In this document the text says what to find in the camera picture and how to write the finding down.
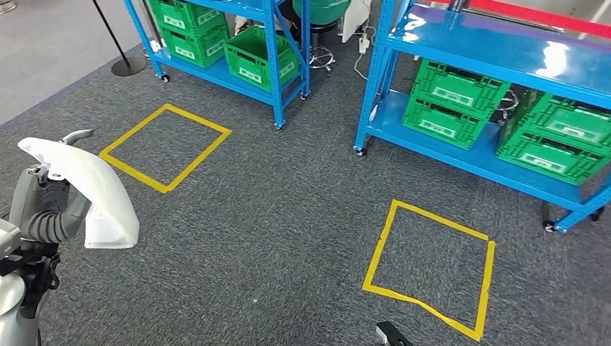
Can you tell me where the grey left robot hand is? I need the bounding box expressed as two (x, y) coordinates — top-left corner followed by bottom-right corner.
(8, 128), (95, 229)

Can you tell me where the white curved plastic fender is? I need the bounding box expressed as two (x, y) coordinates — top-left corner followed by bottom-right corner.
(17, 137), (141, 250)

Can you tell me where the blue metal shelf rack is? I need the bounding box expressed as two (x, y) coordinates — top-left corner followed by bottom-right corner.
(122, 0), (312, 130)
(353, 0), (611, 235)

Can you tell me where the black stanchion pole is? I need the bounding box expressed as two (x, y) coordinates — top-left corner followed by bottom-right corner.
(90, 0), (148, 77)

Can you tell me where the black stool chrome base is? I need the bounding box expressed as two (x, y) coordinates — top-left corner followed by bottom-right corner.
(305, 19), (337, 75)

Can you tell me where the person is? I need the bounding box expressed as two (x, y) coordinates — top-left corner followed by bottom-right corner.
(279, 0), (353, 27)

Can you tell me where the white partition panel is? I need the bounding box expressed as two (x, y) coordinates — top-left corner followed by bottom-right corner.
(341, 0), (373, 44)

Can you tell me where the kinked yellow floor tape square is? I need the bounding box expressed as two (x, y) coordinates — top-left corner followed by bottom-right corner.
(362, 199), (496, 342)

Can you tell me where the red barrier belt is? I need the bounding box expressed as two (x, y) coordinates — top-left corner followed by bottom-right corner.
(429, 0), (611, 40)

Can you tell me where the black robot wrist bracket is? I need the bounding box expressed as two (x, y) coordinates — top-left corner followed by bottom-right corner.
(374, 321), (414, 346)

